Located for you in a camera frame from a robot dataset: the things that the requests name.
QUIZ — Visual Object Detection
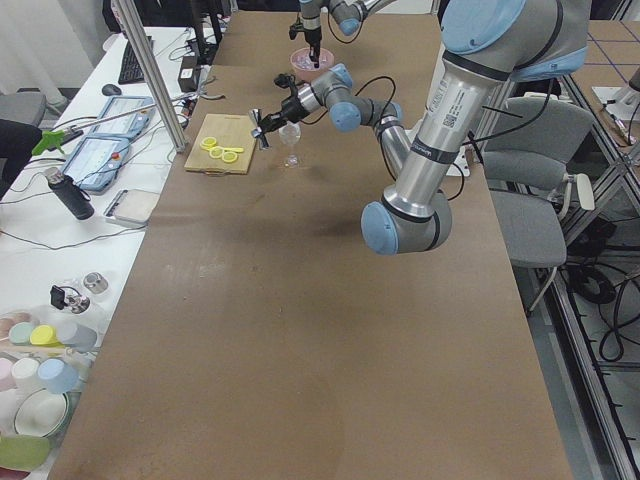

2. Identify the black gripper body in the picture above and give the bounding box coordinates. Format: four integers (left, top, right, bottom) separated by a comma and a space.
271, 95, 306, 130
289, 17, 322, 49

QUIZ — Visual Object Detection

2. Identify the steel cocktail jigger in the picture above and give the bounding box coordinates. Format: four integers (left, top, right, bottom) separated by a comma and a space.
249, 108, 270, 150

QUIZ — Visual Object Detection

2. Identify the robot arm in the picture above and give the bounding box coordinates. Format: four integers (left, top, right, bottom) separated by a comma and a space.
252, 1, 591, 255
289, 0, 391, 68

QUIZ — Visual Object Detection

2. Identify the pile of clear ice cubes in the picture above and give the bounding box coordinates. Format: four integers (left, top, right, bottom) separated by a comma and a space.
292, 50, 333, 71

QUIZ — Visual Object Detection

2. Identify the clear wine glass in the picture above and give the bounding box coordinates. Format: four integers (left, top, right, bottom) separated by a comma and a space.
278, 122, 301, 167

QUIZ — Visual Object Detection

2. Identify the pink bowl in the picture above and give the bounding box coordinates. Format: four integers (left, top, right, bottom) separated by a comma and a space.
290, 47, 335, 83

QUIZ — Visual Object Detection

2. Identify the bamboo cutting board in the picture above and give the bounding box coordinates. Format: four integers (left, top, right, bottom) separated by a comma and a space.
184, 113, 256, 175

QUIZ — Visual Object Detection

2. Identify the lemon slice near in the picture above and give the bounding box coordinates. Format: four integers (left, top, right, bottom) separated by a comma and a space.
221, 151, 238, 164

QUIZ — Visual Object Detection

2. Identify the lemon slice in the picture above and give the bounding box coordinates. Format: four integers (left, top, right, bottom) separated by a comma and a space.
209, 146, 225, 159
200, 136, 218, 151
221, 151, 238, 164

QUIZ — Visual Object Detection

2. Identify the lemon slice middle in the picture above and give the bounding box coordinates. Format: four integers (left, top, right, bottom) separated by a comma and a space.
209, 146, 225, 159

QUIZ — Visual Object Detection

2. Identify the lemon slice far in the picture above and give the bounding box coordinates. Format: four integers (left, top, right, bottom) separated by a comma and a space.
200, 136, 218, 151

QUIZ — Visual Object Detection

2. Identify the black power adapter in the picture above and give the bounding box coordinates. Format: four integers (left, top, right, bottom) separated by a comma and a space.
178, 55, 201, 93

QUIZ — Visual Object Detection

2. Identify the upper teach pendant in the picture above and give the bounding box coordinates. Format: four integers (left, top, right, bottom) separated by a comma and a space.
89, 95, 154, 140

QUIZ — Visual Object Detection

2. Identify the black keyboard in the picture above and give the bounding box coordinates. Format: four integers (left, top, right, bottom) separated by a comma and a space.
118, 42, 144, 85

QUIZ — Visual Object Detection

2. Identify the black computer mouse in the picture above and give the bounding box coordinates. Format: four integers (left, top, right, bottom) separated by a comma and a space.
101, 84, 122, 96

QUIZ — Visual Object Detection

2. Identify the black insulated bottle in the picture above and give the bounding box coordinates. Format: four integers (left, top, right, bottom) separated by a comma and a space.
44, 167, 94, 220

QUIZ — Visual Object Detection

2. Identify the grey office chair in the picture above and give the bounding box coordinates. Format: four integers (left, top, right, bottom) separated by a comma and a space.
482, 96, 595, 313

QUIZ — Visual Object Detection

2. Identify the grey cup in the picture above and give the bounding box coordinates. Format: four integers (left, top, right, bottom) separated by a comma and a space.
56, 321, 98, 353

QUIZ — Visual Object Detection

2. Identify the yellow cup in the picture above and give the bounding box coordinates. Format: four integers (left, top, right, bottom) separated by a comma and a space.
29, 324, 62, 347

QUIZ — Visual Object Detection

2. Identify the mint green cup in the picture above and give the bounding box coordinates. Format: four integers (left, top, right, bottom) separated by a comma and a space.
9, 322, 35, 346

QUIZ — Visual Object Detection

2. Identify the light blue cup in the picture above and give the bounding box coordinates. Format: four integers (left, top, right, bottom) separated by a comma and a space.
37, 358, 79, 394

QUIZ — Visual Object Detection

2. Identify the white cup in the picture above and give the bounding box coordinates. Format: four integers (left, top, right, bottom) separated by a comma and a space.
11, 357, 42, 393

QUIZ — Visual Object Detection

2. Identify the white plate green rim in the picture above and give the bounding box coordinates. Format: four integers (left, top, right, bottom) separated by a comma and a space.
14, 389, 70, 437

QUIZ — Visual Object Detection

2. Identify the pink cup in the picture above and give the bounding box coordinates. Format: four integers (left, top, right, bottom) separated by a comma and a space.
0, 358, 16, 391

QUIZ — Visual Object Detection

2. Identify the green bowl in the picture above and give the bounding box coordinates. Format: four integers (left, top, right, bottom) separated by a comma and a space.
1, 435, 51, 472

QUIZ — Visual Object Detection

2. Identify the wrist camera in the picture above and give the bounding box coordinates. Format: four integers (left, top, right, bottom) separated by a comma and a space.
273, 73, 297, 95

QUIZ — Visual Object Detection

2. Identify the aluminium frame post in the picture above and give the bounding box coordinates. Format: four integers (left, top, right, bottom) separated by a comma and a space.
110, 0, 187, 153

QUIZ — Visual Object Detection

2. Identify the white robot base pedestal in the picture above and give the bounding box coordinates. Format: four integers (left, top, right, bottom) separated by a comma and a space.
399, 127, 474, 179

